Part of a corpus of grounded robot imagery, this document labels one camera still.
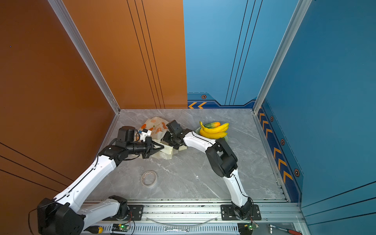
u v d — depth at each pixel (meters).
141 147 0.66
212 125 0.99
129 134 0.61
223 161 0.54
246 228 0.70
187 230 0.69
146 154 0.68
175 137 0.72
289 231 0.67
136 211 0.74
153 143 0.72
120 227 0.71
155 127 0.93
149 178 0.85
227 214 0.72
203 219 0.72
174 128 0.74
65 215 0.38
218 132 0.94
